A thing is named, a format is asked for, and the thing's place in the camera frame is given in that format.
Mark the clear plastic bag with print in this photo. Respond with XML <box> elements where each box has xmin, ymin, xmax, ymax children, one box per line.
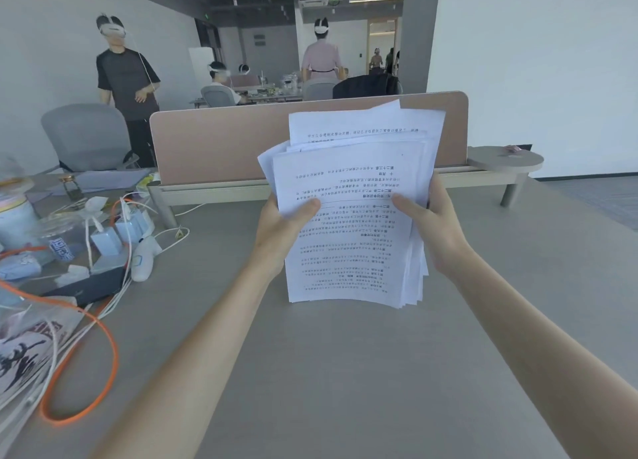
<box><xmin>0</xmin><ymin>299</ymin><xmax>88</xmax><ymax>439</ymax></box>

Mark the white headset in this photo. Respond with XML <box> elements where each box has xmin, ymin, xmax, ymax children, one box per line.
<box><xmin>96</xmin><ymin>14</ymin><xmax>126</xmax><ymax>38</ymax></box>

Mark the person's right hand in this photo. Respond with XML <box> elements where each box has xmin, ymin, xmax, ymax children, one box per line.
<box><xmin>392</xmin><ymin>173</ymin><xmax>473</xmax><ymax>276</ymax></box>

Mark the black flat box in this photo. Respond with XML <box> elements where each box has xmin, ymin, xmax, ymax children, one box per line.
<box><xmin>41</xmin><ymin>267</ymin><xmax>127</xmax><ymax>307</ymax></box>

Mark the white handheld controller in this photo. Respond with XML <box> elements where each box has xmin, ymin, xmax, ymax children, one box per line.
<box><xmin>131</xmin><ymin>235</ymin><xmax>163</xmax><ymax>283</ymax></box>

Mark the person's left hand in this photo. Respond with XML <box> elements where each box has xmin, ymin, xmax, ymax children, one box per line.
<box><xmin>253</xmin><ymin>193</ymin><xmax>322</xmax><ymax>275</ymax></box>

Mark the clear plastic jar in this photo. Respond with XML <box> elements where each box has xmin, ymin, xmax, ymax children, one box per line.
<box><xmin>35</xmin><ymin>213</ymin><xmax>90</xmax><ymax>267</ymax></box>

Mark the white power adapter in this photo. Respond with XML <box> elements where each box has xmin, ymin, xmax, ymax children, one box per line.
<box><xmin>91</xmin><ymin>228</ymin><xmax>124</xmax><ymax>258</ymax></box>
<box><xmin>116</xmin><ymin>209</ymin><xmax>155</xmax><ymax>245</ymax></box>

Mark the white cable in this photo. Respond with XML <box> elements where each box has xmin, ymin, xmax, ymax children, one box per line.
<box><xmin>50</xmin><ymin>194</ymin><xmax>205</xmax><ymax>325</ymax></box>

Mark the person's left forearm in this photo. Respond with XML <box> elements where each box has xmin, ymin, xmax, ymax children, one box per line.
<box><xmin>90</xmin><ymin>254</ymin><xmax>286</xmax><ymax>459</ymax></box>

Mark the black jacket on chair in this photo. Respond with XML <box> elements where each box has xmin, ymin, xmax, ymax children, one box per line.
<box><xmin>332</xmin><ymin>74</ymin><xmax>402</xmax><ymax>99</ymax></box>

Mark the small glass bottle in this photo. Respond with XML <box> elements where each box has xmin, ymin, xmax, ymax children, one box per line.
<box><xmin>60</xmin><ymin>174</ymin><xmax>84</xmax><ymax>201</ymax></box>

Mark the round grey side shelf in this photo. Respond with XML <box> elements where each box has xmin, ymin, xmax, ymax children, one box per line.
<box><xmin>468</xmin><ymin>146</ymin><xmax>544</xmax><ymax>172</ymax></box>

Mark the person's right forearm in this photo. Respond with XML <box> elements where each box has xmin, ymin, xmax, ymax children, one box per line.
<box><xmin>439</xmin><ymin>247</ymin><xmax>638</xmax><ymax>459</ymax></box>

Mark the grey office chair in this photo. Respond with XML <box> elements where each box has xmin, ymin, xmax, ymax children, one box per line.
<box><xmin>41</xmin><ymin>104</ymin><xmax>141</xmax><ymax>174</ymax></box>
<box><xmin>302</xmin><ymin>81</ymin><xmax>337</xmax><ymax>101</ymax></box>

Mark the white milk powder can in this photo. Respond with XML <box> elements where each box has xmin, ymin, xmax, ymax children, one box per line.
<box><xmin>0</xmin><ymin>156</ymin><xmax>41</xmax><ymax>251</ymax></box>

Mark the stack of printed white papers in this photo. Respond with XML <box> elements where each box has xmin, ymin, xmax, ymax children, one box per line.
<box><xmin>257</xmin><ymin>99</ymin><xmax>446</xmax><ymax>309</ymax></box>

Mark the beige desk divider panel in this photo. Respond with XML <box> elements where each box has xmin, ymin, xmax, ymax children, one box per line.
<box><xmin>150</xmin><ymin>91</ymin><xmax>469</xmax><ymax>186</ymax></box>

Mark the orange cable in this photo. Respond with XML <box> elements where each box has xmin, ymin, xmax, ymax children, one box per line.
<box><xmin>0</xmin><ymin>198</ymin><xmax>145</xmax><ymax>427</ymax></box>

